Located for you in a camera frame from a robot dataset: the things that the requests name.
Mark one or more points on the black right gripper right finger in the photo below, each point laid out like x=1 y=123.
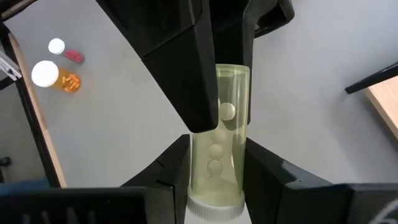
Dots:
x=280 y=193

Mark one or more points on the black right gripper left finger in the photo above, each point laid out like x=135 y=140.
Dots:
x=149 y=202

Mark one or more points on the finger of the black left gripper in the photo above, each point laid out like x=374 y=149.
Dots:
x=183 y=68
x=236 y=31

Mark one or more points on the yellow-green pill bottle white cap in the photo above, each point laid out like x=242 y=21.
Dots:
x=224 y=174

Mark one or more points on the red capsule pill bottle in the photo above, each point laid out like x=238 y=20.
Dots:
x=73 y=55

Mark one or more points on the white round lid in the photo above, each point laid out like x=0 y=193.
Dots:
x=45 y=73

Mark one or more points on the table frame with wooden sides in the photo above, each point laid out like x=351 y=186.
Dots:
x=34 y=124

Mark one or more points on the grey metal bracket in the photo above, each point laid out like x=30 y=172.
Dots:
x=9 y=67

